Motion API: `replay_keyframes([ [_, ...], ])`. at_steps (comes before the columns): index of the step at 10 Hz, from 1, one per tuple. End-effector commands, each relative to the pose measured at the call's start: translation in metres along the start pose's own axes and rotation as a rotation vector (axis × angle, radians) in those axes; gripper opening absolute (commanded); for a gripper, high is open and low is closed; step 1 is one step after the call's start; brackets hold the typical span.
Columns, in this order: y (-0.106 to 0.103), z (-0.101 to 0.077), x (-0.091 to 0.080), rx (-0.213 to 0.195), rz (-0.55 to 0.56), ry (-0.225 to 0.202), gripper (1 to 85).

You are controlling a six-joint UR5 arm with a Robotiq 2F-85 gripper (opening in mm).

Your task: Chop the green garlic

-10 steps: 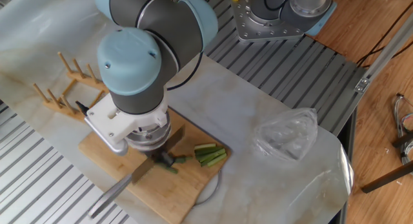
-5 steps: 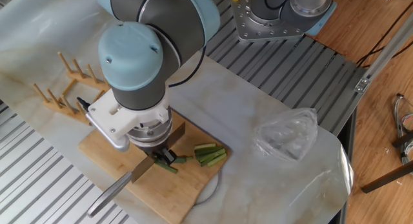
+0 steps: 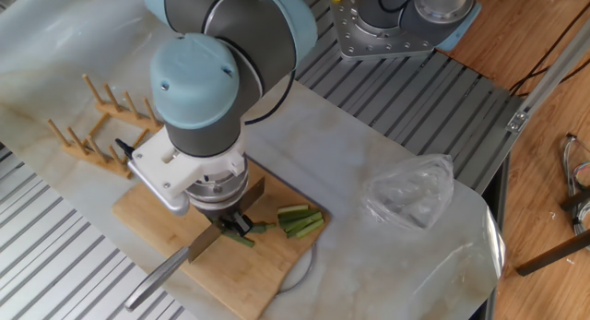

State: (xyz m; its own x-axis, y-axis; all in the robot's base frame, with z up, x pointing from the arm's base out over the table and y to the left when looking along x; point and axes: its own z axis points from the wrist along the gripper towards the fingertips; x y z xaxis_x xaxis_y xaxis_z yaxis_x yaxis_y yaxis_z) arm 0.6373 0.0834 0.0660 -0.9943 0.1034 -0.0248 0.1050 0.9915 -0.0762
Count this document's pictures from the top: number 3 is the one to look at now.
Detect aluminium frame beam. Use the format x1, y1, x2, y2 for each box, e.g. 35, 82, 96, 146
474, 15, 590, 195

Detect short dark garlic leaf piece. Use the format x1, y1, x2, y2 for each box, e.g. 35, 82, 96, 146
222, 231, 256, 249
248, 221, 277, 235

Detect dark wooden bar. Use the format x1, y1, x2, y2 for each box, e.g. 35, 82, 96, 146
514, 227, 590, 278

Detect clear plastic bag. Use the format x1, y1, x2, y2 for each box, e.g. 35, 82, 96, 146
361, 153, 456, 232

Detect black cables on wood floor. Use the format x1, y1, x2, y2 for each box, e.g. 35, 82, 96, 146
509, 1, 590, 98

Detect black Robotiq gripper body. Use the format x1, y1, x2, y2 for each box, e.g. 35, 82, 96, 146
195, 202, 250, 222

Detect wooden peg rack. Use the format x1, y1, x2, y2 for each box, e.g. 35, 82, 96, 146
46, 73, 165, 179

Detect pale green garlic piece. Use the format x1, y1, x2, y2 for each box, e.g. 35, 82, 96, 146
294, 219, 325, 240
277, 204, 310, 216

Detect steel cleaver knife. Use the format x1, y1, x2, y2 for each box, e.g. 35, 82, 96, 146
124, 176, 266, 312

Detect dark green garlic piece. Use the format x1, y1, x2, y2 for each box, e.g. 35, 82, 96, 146
279, 212, 324, 232
285, 220, 315, 240
277, 208, 321, 223

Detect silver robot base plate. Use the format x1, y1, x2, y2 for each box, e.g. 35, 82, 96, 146
329, 0, 443, 62

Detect bamboo cutting board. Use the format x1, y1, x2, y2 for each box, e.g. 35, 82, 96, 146
112, 160, 331, 320

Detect coloured wire bundle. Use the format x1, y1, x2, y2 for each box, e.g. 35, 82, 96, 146
561, 133, 590, 238

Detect marble pattern table mat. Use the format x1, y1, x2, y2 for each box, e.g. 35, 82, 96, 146
0, 0, 507, 320

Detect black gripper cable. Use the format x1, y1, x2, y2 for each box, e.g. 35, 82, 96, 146
113, 137, 136, 160
243, 68, 299, 126

